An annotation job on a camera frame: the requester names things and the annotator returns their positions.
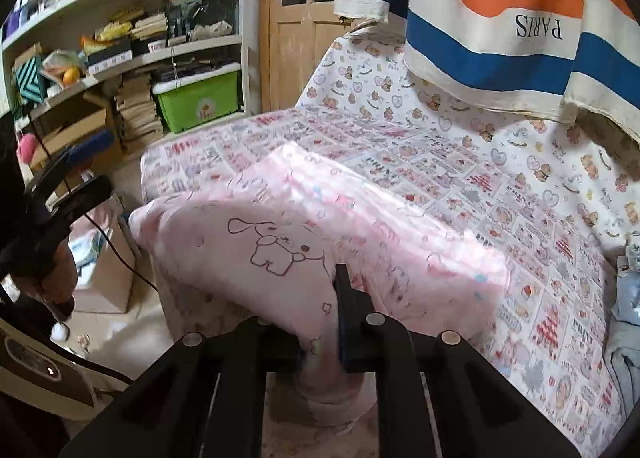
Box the pink cartoon print pants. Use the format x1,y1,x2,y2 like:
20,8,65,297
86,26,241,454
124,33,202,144
129,143,510,426

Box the person left hand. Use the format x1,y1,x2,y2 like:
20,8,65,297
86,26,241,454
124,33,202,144
14,238,77,322

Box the pile of folded blue clothes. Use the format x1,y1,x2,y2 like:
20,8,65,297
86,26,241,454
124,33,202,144
604,230,640,418

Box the white shelving unit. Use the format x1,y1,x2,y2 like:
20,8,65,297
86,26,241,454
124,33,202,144
1,0,250,170

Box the green storage bin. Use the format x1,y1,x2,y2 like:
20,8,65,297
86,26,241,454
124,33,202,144
152,62,241,133

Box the cartoon print bed sheet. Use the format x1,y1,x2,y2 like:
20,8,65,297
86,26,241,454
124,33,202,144
141,28,639,457

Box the wooden glass pane door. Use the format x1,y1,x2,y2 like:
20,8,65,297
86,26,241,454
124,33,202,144
259,0,352,111

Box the striped hanging curtain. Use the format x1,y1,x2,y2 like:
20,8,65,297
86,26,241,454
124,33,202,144
334,0,639,137

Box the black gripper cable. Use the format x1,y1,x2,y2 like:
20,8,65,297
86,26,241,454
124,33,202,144
81,212,162,294

